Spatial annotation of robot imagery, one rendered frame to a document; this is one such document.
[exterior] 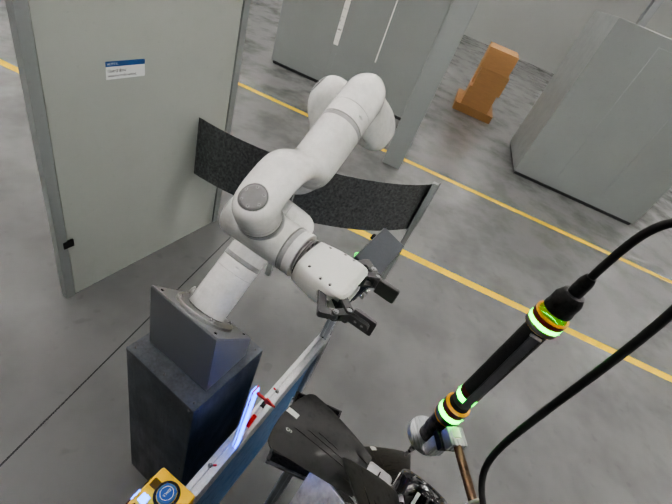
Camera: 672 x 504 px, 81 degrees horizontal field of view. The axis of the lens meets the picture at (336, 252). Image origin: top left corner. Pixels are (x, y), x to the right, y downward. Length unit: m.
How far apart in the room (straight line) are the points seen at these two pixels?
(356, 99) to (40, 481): 1.99
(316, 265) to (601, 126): 6.35
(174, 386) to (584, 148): 6.37
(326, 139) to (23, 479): 1.94
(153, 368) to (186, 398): 0.14
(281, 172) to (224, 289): 0.60
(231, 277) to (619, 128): 6.27
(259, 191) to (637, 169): 6.79
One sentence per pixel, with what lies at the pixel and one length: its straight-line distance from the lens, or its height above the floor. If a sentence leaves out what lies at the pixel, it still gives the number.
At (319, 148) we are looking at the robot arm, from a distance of 0.73.
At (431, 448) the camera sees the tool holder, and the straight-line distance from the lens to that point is 0.77.
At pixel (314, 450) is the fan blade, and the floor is 1.20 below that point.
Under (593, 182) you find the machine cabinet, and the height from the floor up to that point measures 0.37.
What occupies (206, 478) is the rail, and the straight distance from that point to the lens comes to 1.29.
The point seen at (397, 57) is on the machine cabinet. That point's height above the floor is 0.84.
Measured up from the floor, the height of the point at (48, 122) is 1.09.
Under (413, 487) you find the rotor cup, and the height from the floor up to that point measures 1.26.
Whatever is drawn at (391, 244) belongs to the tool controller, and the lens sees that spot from 1.52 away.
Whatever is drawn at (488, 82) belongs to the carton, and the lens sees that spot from 8.62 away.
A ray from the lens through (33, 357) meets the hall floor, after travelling 2.56.
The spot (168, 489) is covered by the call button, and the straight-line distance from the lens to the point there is 1.05.
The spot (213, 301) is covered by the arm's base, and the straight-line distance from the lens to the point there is 1.17.
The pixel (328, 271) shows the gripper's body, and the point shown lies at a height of 1.67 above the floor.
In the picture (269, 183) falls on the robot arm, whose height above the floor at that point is 1.76.
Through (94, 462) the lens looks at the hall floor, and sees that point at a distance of 2.25.
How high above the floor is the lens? 2.09
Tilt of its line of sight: 38 degrees down
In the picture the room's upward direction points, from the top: 23 degrees clockwise
